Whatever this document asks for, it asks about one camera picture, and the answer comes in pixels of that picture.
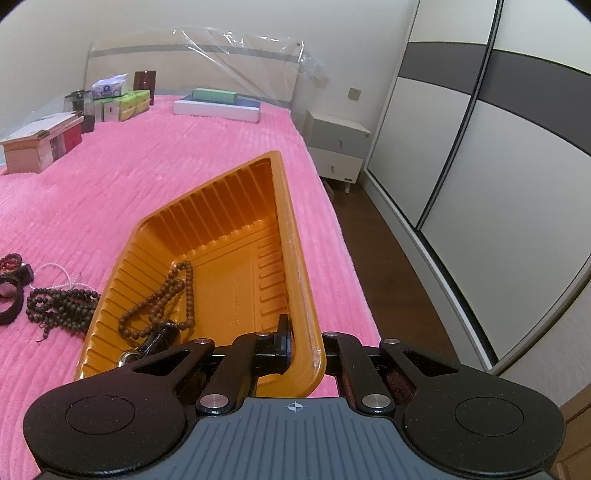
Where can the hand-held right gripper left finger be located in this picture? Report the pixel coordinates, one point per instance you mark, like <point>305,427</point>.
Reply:
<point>282,344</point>

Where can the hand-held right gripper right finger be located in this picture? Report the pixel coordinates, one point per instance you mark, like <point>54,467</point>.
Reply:
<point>345,353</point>

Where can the orange plastic tray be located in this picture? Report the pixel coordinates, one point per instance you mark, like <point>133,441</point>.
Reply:
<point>217,258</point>

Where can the black wristband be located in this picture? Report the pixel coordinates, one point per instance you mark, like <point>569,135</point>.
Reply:
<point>11,318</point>

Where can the white nightstand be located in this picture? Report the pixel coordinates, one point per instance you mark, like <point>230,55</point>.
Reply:
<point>337,143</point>

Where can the pink blanket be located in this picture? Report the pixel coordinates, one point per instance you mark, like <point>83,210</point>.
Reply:
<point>115,184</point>

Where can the flat white box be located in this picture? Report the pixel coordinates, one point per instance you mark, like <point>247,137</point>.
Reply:
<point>212,111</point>

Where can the blue book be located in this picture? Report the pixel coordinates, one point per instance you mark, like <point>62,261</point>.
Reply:
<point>250,100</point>

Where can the white and grey wardrobe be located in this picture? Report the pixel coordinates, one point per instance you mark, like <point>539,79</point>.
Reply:
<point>508,161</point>

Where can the long green box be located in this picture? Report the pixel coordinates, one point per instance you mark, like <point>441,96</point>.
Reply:
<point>214,95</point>

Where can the green and white box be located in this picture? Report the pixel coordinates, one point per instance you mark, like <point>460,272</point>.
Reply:
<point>135,105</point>
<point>108,110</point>

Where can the beige headboard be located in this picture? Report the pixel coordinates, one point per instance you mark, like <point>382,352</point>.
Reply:
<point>221,69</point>

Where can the small black cup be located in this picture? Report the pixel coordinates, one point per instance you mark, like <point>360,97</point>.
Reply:
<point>88,124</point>

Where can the clear plastic sheet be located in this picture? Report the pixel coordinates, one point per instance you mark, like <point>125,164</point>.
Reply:
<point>286,50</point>

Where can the dark brown box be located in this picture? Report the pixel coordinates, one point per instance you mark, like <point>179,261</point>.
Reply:
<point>145,81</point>

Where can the tissue pack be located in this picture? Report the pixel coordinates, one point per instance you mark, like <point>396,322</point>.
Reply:
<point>109,86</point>

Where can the light wooden box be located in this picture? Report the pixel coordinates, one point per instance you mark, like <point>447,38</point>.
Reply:
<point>25,154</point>

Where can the wall socket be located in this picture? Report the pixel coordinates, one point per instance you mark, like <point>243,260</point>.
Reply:
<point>354,94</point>

